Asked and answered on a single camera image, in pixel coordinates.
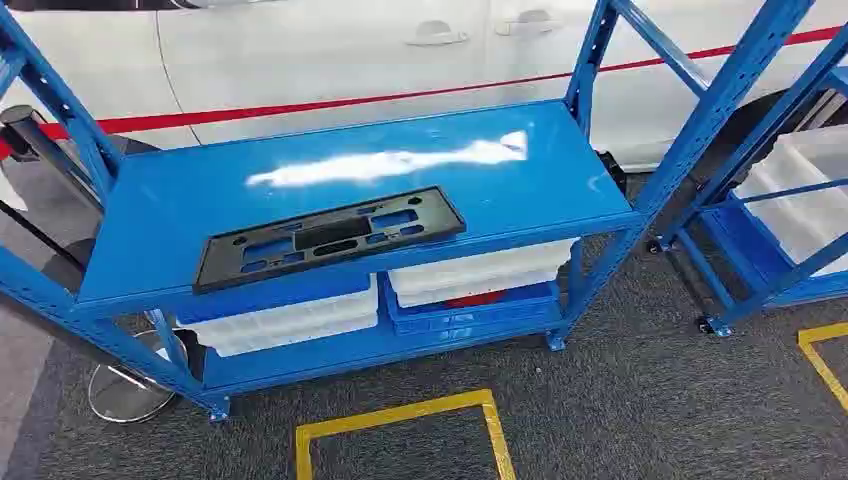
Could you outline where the white plastic tray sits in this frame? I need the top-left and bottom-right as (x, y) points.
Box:
(387, 238), (579, 310)
(175, 274), (380, 359)

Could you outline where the chrome barrier stanchion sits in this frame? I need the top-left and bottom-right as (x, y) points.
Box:
(0, 104), (191, 426)

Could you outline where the white car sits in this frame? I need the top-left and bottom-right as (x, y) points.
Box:
(0, 0), (848, 175)

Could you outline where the blue plastic crate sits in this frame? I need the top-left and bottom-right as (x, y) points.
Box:
(173, 270), (372, 327)
(382, 278), (563, 338)

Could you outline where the blue metal shelf rack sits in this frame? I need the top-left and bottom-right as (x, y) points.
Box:
(645, 26), (848, 339)
(0, 0), (816, 425)

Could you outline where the white plastic bin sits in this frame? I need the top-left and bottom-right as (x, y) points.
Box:
(733, 124), (848, 277)

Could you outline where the red barrier belt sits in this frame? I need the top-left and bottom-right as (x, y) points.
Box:
(0, 25), (844, 162)

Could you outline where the red item in crate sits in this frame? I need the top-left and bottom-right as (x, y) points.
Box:
(443, 291), (509, 310)

